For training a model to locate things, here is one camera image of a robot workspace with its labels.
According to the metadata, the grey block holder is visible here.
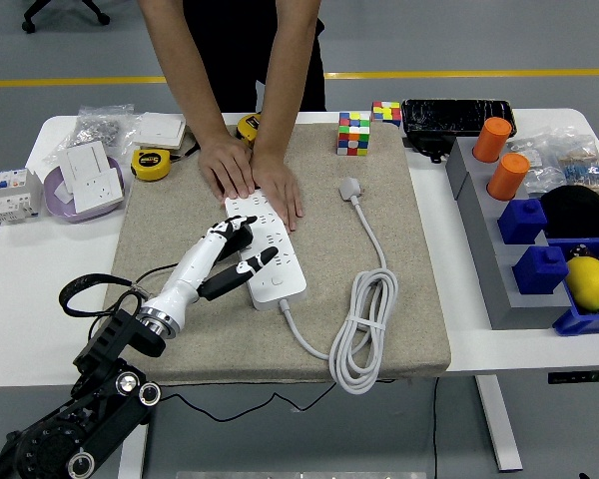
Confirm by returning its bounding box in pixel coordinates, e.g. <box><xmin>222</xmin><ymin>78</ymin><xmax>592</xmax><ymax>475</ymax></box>
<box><xmin>444</xmin><ymin>135</ymin><xmax>573</xmax><ymax>331</ymax></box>

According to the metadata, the thin black adapter cord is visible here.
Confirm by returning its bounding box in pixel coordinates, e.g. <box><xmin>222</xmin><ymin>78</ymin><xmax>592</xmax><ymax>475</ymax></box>
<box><xmin>132</xmin><ymin>261</ymin><xmax>398</xmax><ymax>424</ymax></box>

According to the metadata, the black table control panel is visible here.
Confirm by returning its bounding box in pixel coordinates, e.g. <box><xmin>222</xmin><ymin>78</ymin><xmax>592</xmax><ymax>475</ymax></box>
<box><xmin>546</xmin><ymin>369</ymin><xmax>599</xmax><ymax>385</ymax></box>

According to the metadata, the black office chair base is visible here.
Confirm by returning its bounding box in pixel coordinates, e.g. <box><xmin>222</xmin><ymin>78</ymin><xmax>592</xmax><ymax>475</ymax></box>
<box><xmin>20</xmin><ymin>0</ymin><xmax>112</xmax><ymax>35</ymax></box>

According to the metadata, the yellow lemon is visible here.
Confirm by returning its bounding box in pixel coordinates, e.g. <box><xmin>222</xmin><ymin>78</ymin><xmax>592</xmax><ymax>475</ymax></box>
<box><xmin>563</xmin><ymin>255</ymin><xmax>599</xmax><ymax>314</ymax></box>

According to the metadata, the person's torso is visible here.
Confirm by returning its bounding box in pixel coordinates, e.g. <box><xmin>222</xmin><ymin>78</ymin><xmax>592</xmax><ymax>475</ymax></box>
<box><xmin>183</xmin><ymin>0</ymin><xmax>327</xmax><ymax>115</ymax></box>

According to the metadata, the black wrapped tray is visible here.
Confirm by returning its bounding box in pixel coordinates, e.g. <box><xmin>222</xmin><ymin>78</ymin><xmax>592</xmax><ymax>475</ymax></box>
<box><xmin>400</xmin><ymin>97</ymin><xmax>518</xmax><ymax>139</ymax></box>

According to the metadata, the white circuit breaker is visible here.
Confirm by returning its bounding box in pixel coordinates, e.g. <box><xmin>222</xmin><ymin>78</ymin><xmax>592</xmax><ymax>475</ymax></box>
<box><xmin>0</xmin><ymin>168</ymin><xmax>44</xmax><ymax>226</ymax></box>

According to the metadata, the white power cord with plug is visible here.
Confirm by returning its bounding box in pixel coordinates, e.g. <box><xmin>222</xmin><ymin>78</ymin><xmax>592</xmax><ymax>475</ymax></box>
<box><xmin>278</xmin><ymin>178</ymin><xmax>399</xmax><ymax>395</ymax></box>

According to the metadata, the blue plastic bin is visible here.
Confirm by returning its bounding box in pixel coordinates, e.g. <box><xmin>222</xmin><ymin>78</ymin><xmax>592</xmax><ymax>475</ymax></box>
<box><xmin>546</xmin><ymin>235</ymin><xmax>599</xmax><ymax>336</ymax></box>

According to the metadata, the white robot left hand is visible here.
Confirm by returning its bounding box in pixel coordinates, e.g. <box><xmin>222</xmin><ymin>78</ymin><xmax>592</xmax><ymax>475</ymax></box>
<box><xmin>140</xmin><ymin>215</ymin><xmax>280</xmax><ymax>333</ymax></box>

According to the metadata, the white flat switch plate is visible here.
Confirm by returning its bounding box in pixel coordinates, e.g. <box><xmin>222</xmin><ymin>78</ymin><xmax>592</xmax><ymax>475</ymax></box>
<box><xmin>129</xmin><ymin>112</ymin><xmax>189</xmax><ymax>151</ymax></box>

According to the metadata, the person's right hand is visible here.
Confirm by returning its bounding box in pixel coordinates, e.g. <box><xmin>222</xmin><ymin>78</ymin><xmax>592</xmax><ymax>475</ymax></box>
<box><xmin>197</xmin><ymin>133</ymin><xmax>256</xmax><ymax>201</ymax></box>

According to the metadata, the clear bag of small parts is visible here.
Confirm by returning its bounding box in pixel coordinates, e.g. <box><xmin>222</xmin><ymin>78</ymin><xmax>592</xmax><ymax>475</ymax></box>
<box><xmin>507</xmin><ymin>127</ymin><xmax>564</xmax><ymax>199</ymax></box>

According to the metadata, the purple bowl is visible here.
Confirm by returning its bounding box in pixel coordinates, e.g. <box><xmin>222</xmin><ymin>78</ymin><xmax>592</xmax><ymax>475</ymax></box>
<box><xmin>42</xmin><ymin>156</ymin><xmax>126</xmax><ymax>225</ymax></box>

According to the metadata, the black cloth bundle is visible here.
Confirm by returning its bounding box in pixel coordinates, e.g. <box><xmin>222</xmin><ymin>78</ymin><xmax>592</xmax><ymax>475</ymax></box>
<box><xmin>537</xmin><ymin>184</ymin><xmax>599</xmax><ymax>240</ymax></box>

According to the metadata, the blue square block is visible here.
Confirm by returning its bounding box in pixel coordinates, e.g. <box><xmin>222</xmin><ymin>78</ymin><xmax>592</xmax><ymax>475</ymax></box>
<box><xmin>496</xmin><ymin>198</ymin><xmax>548</xmax><ymax>245</ymax></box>
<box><xmin>511</xmin><ymin>243</ymin><xmax>569</xmax><ymax>296</ymax></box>

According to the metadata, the person's left hand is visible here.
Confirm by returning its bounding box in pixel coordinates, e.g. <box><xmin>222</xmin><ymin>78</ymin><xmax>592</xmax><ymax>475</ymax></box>
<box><xmin>249</xmin><ymin>149</ymin><xmax>305</xmax><ymax>235</ymax></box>

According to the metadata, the white wall socket panel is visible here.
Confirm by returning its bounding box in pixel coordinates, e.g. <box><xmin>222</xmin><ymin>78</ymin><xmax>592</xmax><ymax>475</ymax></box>
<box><xmin>71</xmin><ymin>169</ymin><xmax>125</xmax><ymax>216</ymax></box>

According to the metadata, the orange cylinder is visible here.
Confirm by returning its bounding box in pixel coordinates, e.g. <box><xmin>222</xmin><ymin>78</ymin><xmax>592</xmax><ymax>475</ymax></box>
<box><xmin>471</xmin><ymin>116</ymin><xmax>512</xmax><ymax>164</ymax></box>
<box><xmin>485</xmin><ymin>152</ymin><xmax>530</xmax><ymax>202</ymax></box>

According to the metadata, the large colourful puzzle cube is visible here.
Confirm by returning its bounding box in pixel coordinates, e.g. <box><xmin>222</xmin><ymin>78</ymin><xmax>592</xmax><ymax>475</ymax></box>
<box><xmin>334</xmin><ymin>110</ymin><xmax>371</xmax><ymax>157</ymax></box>

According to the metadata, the white table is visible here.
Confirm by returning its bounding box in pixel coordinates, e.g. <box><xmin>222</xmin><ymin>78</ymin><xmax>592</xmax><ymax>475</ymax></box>
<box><xmin>0</xmin><ymin>107</ymin><xmax>599</xmax><ymax>479</ymax></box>

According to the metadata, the white power strip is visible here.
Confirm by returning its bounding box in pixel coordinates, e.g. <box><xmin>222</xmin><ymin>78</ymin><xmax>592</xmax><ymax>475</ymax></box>
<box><xmin>224</xmin><ymin>189</ymin><xmax>308</xmax><ymax>311</ymax></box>

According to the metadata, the black table cable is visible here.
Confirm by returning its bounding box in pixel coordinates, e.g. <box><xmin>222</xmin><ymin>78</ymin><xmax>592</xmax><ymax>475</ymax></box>
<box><xmin>430</xmin><ymin>376</ymin><xmax>441</xmax><ymax>479</ymax></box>

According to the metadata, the clear bag of screws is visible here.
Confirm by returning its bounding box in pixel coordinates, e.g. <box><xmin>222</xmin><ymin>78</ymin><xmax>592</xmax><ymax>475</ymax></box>
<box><xmin>42</xmin><ymin>103</ymin><xmax>136</xmax><ymax>164</ymax></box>

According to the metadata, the yellow black tape measure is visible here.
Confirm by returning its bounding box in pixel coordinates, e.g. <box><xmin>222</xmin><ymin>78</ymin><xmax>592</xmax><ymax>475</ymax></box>
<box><xmin>235</xmin><ymin>113</ymin><xmax>264</xmax><ymax>149</ymax></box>
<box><xmin>130</xmin><ymin>147</ymin><xmax>174</xmax><ymax>183</ymax></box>

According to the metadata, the white wall switch panel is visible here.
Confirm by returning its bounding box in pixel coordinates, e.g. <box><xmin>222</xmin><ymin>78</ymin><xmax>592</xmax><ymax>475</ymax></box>
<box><xmin>55</xmin><ymin>140</ymin><xmax>112</xmax><ymax>196</ymax></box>

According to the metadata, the beige fabric mat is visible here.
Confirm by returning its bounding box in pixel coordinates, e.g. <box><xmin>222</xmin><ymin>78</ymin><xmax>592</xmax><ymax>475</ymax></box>
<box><xmin>102</xmin><ymin>122</ymin><xmax>452</xmax><ymax>386</ymax></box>

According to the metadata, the small colourful puzzle cube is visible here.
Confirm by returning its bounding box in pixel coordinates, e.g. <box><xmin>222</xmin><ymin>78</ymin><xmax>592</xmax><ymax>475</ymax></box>
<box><xmin>369</xmin><ymin>100</ymin><xmax>403</xmax><ymax>129</ymax></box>

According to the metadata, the black device with strap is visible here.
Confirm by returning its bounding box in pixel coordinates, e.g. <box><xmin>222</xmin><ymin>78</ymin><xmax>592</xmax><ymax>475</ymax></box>
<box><xmin>402</xmin><ymin>132</ymin><xmax>455</xmax><ymax>165</ymax></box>

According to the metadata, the clear bag of resistors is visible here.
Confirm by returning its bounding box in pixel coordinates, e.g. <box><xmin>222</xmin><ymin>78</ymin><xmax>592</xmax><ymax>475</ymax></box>
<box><xmin>553</xmin><ymin>132</ymin><xmax>599</xmax><ymax>196</ymax></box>

